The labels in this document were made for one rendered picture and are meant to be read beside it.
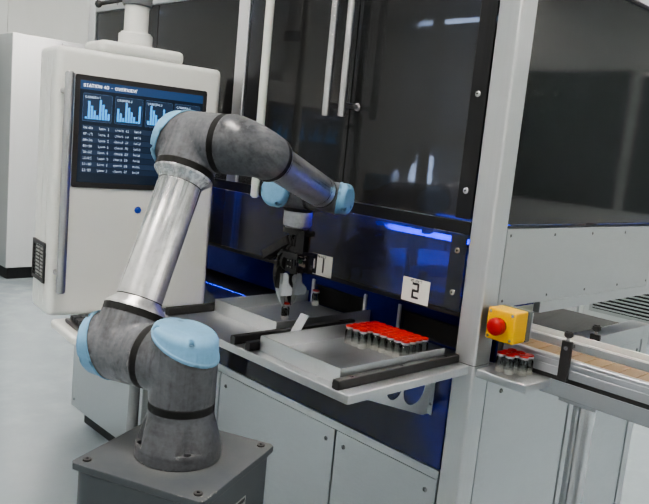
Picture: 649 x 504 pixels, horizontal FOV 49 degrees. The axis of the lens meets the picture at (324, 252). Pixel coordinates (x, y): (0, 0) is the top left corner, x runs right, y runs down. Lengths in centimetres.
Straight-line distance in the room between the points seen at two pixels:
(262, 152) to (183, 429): 52
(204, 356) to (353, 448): 87
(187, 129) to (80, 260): 86
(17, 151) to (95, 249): 427
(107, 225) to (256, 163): 89
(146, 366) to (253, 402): 108
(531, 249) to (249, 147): 78
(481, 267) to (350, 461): 69
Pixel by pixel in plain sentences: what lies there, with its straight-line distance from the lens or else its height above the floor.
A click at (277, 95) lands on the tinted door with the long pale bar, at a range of 218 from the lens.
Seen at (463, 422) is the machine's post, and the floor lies 74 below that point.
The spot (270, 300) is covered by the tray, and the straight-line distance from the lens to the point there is 207.
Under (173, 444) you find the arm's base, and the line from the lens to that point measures 126.
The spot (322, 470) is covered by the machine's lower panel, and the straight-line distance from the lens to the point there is 212.
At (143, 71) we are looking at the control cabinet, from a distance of 218.
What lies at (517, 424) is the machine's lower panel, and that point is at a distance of 196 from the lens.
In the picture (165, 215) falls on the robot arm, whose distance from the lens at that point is 135.
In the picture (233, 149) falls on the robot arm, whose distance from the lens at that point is 134.
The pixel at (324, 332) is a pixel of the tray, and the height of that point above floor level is 90.
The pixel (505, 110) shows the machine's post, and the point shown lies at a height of 146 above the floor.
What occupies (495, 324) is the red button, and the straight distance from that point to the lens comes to 161.
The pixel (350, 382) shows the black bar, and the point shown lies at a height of 89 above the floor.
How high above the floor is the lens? 135
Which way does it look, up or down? 8 degrees down
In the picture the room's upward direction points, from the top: 6 degrees clockwise
